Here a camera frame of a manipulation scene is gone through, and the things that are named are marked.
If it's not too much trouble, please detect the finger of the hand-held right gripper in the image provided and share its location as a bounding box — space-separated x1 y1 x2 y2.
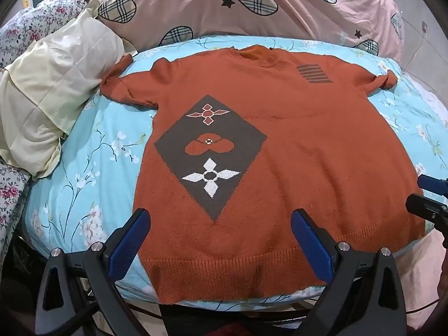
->
416 174 448 198
405 192 448 225

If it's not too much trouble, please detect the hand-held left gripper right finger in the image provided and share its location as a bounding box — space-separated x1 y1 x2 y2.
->
290 208 409 336

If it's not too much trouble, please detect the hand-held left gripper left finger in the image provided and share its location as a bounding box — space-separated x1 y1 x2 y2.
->
35 208 152 336

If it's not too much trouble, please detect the orange knit sweater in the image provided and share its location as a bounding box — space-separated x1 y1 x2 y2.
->
101 44 426 304

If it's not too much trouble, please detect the blue floral bed sheet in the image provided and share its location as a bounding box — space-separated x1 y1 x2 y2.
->
23 35 448 310

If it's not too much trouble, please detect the pink bed sheet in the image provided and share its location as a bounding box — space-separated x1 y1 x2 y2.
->
392 229 447 335

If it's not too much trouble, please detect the cream quilted pillow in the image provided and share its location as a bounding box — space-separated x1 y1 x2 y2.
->
0 9 139 181

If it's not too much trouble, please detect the pink quilt with plaid hearts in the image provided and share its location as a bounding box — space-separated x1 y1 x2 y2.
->
94 0 407 65

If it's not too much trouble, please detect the floral patterned quilt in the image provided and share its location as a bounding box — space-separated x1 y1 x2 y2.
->
0 0 116 253

